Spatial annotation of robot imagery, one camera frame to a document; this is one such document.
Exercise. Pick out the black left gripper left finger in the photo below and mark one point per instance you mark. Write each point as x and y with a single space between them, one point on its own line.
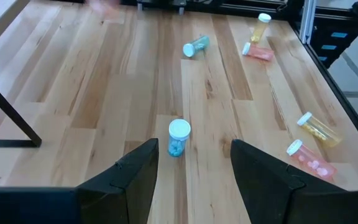
129 193

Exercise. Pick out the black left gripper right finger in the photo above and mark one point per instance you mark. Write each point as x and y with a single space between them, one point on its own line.
259 186

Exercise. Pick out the wooden shelf black frame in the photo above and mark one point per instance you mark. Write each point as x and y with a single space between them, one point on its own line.
11 115

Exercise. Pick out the silver aluminium bracket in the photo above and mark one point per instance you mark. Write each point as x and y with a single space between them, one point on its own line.
308 20

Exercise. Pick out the pink pill bottle white cap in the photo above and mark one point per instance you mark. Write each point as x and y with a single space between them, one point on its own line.
259 53
314 163

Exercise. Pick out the blue pill bottle white cap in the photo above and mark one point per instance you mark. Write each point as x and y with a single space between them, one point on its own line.
177 143

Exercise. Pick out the black drawer unit blue labels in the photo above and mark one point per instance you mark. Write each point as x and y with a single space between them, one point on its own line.
334 46

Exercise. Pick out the green pill bottle white cap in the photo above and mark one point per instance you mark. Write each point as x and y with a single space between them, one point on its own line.
197 46

